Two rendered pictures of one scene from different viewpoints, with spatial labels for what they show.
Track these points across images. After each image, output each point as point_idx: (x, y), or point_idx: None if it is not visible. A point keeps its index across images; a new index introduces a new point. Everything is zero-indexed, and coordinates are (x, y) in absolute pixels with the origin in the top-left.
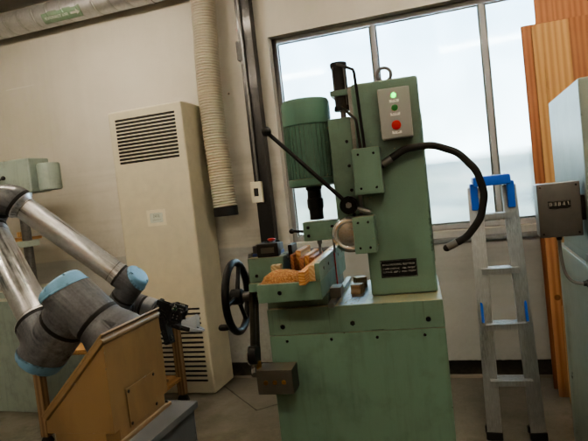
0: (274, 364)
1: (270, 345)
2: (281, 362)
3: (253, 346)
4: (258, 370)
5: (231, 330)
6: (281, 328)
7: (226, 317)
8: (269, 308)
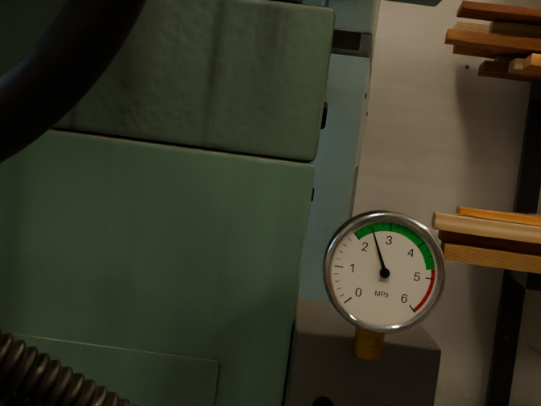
0: (329, 320)
1: (304, 217)
2: (303, 311)
3: (385, 211)
4: (434, 345)
5: (39, 135)
6: (325, 122)
7: (143, 3)
8: (299, 2)
